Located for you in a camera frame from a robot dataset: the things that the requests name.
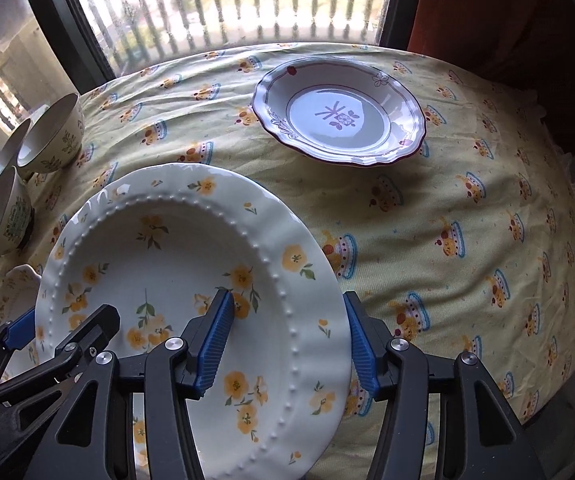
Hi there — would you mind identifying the white balcony railing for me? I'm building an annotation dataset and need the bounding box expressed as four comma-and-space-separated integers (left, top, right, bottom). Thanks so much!
80, 0, 393, 76

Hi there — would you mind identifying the cream bowl with green pattern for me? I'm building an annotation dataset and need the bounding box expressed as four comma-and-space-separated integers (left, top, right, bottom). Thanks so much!
0, 165, 35, 256

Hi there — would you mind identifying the small white scalloped plate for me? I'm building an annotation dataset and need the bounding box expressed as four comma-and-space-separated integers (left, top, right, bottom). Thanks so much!
0, 264, 43, 386

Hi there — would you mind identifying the white plate with yellow flowers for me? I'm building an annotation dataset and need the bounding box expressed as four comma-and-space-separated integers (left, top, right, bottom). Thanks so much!
34, 162, 352, 480

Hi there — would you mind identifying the cream bowl with leaf print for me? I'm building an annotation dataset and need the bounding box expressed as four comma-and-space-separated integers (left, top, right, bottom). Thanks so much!
0, 117, 33, 182
16, 92, 85, 175

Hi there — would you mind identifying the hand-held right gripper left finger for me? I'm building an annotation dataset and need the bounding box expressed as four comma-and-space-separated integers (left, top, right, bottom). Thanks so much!
30, 287, 235, 480

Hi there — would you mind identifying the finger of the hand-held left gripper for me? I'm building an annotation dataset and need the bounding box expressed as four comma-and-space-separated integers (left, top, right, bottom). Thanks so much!
0, 304, 121, 403
0, 307, 38, 376

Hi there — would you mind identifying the yellow printed tablecloth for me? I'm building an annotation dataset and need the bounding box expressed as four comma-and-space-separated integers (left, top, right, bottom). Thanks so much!
0, 42, 575, 480

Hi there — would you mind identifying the white plate with red rim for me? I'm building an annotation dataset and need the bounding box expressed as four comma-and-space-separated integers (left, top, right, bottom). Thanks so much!
252, 58, 429, 168

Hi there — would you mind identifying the black window frame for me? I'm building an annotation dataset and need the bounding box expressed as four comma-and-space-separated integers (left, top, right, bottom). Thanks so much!
0, 0, 418, 161

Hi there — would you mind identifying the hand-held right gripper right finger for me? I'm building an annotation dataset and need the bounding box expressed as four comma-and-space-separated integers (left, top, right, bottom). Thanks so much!
343, 290, 548, 480

